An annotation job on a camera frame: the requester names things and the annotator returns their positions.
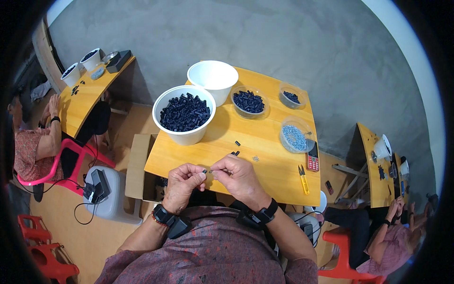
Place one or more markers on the person's left hand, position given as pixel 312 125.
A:
pixel 179 188

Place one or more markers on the person's right hand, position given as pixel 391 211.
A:
pixel 244 184

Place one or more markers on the yellow wooden table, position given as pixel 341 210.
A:
pixel 255 170

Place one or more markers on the black wrist band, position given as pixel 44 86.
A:
pixel 173 220
pixel 256 215

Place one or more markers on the cardboard box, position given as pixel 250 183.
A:
pixel 136 167

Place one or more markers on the yellow thread snips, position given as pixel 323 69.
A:
pixel 303 180

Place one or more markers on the white plastic stool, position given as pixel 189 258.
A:
pixel 117 204

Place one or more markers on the clear bowl of screws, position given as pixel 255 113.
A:
pixel 295 136

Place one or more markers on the red keypad phone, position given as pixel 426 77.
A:
pixel 312 158

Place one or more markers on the white bucket of black parts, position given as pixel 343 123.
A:
pixel 184 113

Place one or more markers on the person's body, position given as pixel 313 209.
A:
pixel 212 255

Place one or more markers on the white round container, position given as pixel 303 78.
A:
pixel 319 203

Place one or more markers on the large clear bowl black parts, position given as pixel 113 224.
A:
pixel 249 102

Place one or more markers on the small dark phone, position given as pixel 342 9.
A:
pixel 329 187

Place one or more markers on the small clear bowl black parts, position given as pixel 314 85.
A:
pixel 291 96

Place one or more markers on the black bag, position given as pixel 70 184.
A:
pixel 94 120

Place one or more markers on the empty white bucket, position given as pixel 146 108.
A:
pixel 212 80

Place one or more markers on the pink plastic chair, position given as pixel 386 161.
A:
pixel 71 167

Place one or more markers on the red plastic chair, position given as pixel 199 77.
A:
pixel 342 255

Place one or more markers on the wooden table with white buckets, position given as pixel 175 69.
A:
pixel 83 96

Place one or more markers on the wooden table with white cups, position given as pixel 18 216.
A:
pixel 379 170

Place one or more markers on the red plastic stool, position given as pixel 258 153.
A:
pixel 33 229
pixel 51 262

